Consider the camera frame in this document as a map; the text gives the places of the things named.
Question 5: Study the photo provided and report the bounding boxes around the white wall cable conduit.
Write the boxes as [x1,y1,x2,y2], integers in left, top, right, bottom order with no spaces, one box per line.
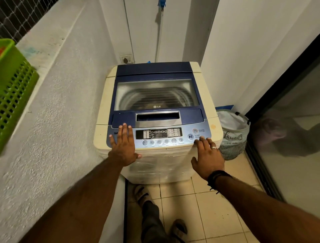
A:
[123,0,136,63]

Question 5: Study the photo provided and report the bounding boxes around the person's left forearm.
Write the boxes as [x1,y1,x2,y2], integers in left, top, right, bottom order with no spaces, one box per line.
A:
[19,156,125,243]

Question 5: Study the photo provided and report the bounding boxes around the white window safety net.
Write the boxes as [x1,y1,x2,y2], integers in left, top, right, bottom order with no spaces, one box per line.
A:
[0,0,58,43]

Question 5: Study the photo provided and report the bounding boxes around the washing machine glass lid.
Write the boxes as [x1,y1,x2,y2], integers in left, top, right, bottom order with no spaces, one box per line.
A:
[108,72,207,129]

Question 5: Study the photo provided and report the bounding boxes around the person's sandal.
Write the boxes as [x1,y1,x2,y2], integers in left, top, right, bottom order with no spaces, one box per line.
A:
[170,219,188,243]
[134,185,153,206]

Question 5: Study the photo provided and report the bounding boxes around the grey floor mat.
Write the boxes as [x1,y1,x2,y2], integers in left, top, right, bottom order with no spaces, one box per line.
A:
[280,120,320,157]

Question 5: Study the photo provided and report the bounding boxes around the person's right forearm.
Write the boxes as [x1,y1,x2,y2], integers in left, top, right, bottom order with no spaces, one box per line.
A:
[215,175,320,243]

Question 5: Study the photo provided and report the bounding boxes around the green plastic basket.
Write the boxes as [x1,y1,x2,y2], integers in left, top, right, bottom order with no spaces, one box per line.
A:
[0,38,40,154]

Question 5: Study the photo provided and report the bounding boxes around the black wrist band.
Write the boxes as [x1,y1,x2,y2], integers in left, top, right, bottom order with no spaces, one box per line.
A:
[207,170,233,195]

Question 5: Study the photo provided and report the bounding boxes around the white round laundry hamper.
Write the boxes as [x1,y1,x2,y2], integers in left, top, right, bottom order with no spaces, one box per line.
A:
[216,109,251,161]

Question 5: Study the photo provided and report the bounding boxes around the white and blue washing machine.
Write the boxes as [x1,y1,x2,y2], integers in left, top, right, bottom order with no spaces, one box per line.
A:
[93,61,224,185]

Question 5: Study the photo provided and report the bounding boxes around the person's right sandal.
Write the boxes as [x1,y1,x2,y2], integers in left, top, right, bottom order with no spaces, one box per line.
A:
[170,219,188,243]

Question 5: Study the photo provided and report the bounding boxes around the person's right hand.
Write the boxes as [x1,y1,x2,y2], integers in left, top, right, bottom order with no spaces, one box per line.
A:
[191,136,225,181]

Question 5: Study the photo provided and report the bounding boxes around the person's left sandal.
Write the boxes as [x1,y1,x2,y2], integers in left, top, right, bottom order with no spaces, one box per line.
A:
[134,185,153,206]

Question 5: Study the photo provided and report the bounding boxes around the person's left hand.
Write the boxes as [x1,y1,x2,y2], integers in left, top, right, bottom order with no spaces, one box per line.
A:
[109,123,142,167]

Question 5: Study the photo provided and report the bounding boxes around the pink plastic bucket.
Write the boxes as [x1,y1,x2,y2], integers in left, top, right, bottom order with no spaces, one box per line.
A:
[255,117,287,149]

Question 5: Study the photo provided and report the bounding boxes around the white water hose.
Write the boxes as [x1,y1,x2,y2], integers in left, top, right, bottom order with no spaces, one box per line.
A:
[155,10,164,63]

